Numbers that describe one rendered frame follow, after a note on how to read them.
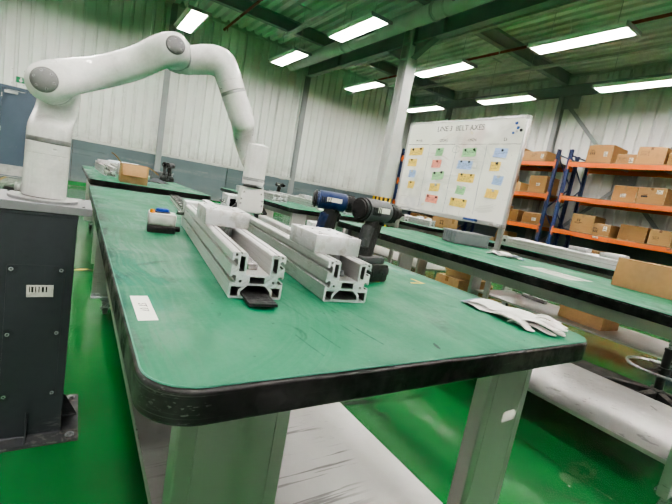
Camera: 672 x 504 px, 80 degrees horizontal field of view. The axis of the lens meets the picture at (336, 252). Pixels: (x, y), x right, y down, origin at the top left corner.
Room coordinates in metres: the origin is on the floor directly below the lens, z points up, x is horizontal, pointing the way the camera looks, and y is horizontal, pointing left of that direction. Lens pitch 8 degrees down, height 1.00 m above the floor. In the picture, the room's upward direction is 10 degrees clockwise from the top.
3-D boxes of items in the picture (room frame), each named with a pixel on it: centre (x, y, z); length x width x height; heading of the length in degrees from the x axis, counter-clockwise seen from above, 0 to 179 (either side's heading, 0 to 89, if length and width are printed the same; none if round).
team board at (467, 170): (4.24, -1.05, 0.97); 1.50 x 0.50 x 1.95; 34
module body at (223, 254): (1.07, 0.32, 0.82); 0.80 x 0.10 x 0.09; 28
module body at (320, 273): (1.15, 0.15, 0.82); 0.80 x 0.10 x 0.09; 28
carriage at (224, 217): (1.07, 0.32, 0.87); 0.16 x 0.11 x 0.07; 28
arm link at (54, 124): (1.33, 0.99, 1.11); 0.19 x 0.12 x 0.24; 24
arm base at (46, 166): (1.30, 0.98, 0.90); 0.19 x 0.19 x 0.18
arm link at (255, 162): (1.57, 0.37, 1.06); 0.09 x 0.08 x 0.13; 24
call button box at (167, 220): (1.26, 0.56, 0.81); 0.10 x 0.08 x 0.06; 118
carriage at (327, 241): (0.93, 0.03, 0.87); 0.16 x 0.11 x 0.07; 28
